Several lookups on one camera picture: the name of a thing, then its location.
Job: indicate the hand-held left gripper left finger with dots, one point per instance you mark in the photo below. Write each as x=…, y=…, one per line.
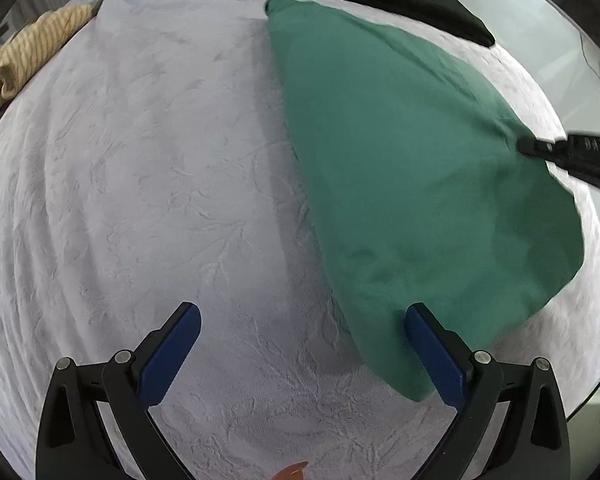
x=172, y=350

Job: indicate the person's left hand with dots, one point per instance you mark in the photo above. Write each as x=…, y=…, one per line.
x=290, y=472

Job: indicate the beige knitted cloth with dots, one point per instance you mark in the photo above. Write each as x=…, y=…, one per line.
x=25, y=55

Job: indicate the white textured blanket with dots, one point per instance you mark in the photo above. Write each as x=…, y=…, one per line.
x=130, y=210

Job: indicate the green garment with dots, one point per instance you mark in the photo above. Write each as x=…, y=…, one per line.
x=405, y=160

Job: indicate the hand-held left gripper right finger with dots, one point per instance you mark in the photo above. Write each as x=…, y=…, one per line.
x=435, y=355

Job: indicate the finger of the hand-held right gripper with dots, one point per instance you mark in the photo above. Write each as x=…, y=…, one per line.
x=570, y=152

